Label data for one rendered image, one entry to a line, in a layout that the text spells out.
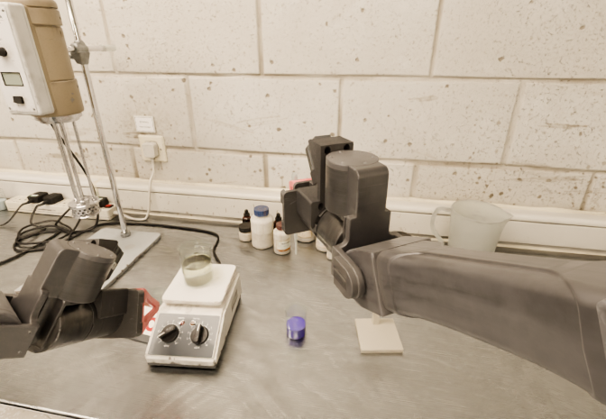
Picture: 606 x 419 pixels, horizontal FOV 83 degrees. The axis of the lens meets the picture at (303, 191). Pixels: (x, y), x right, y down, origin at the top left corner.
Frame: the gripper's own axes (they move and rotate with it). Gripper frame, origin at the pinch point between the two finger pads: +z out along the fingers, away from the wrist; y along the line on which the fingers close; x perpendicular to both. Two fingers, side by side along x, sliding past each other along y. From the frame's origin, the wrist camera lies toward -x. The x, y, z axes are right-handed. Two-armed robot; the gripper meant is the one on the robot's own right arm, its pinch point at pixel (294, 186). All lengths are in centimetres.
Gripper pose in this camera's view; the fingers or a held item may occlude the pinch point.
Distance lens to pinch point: 55.6
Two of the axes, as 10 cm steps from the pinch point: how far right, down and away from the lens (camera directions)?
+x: 0.1, 9.2, 3.9
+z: -3.8, -3.6, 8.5
